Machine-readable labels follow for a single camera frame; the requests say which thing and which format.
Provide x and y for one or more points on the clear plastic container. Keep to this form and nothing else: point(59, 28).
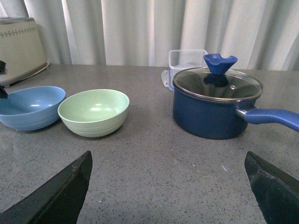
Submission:
point(181, 60)

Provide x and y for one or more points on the light blue bowl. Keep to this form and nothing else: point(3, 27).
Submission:
point(31, 108)

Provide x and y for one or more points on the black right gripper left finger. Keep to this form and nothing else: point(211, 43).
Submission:
point(58, 201)

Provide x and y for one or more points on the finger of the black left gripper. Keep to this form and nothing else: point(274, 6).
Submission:
point(3, 93)

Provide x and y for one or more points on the light green bowl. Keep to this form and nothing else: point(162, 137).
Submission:
point(94, 113)

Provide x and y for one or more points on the dark blue saucepan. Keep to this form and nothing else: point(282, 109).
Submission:
point(225, 120)

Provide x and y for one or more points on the cream toaster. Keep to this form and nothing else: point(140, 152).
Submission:
point(21, 50)

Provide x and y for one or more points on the glass lid blue knob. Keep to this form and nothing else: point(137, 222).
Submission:
point(217, 81)

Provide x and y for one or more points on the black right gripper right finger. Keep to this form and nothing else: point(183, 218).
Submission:
point(276, 192)

